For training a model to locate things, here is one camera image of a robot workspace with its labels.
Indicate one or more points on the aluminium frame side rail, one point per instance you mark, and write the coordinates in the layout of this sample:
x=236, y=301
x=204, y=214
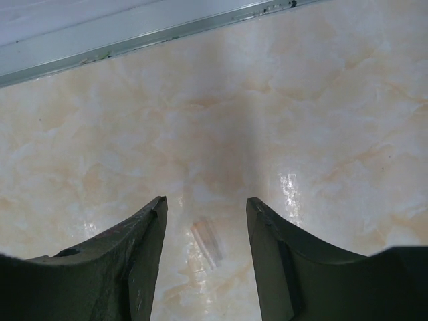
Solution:
x=119, y=33

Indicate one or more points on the white pen near gripper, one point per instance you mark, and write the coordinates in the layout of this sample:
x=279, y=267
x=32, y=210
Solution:
x=206, y=236

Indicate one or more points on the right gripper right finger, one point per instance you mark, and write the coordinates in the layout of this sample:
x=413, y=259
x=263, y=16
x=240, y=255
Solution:
x=301, y=277

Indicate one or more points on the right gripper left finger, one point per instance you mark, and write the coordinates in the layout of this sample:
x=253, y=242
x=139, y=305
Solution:
x=111, y=276

